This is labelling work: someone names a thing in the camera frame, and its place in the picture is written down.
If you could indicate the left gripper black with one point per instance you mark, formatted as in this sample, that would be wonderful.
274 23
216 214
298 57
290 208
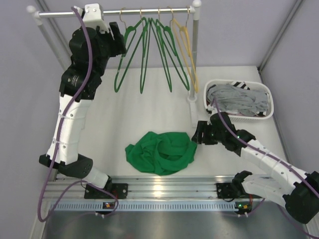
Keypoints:
115 40

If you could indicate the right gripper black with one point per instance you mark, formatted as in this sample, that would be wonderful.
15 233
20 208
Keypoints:
203 127

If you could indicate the green hanger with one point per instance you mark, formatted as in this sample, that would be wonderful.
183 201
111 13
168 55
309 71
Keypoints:
127 58
171 52
145 50
155 25

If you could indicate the green tank top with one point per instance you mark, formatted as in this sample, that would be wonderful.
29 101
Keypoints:
161 154

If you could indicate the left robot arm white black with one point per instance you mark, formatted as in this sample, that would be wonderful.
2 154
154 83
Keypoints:
90 54

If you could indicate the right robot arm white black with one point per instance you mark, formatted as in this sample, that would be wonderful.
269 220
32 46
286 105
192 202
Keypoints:
289 187

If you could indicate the yellow hanger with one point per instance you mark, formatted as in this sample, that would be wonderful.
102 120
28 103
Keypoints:
183 42

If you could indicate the grey clothes in basket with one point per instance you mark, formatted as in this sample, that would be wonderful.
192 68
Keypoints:
233 100

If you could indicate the black white striped garment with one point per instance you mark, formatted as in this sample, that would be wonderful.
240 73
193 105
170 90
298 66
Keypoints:
241 85

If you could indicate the white laundry basket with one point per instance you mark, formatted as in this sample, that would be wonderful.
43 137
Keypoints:
252 86

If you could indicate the metal clothes rack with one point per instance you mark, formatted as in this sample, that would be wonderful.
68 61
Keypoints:
39 14

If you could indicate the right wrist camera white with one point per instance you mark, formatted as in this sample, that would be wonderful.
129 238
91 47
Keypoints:
210 109

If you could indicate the aluminium mounting rail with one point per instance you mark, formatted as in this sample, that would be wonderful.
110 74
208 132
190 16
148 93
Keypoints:
148 188

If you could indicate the white slotted cable duct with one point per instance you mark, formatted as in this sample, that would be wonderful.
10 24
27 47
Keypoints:
149 206

